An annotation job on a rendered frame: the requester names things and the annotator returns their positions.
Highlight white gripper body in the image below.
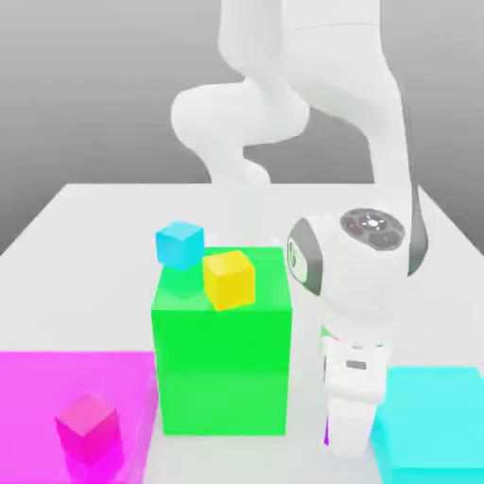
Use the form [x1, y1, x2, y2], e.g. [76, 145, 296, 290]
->
[320, 337, 391, 406]

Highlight small yellow cube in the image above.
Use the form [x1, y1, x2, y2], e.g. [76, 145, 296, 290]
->
[202, 249, 257, 313]

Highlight small blue cube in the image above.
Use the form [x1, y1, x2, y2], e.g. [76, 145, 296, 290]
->
[154, 220, 206, 273]

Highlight small magenta cube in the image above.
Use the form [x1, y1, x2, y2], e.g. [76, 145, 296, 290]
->
[55, 391, 125, 478]

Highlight large cyan box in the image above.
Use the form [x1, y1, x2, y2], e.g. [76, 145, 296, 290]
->
[369, 365, 484, 484]

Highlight large green box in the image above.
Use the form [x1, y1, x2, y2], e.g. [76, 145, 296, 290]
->
[150, 246, 295, 438]

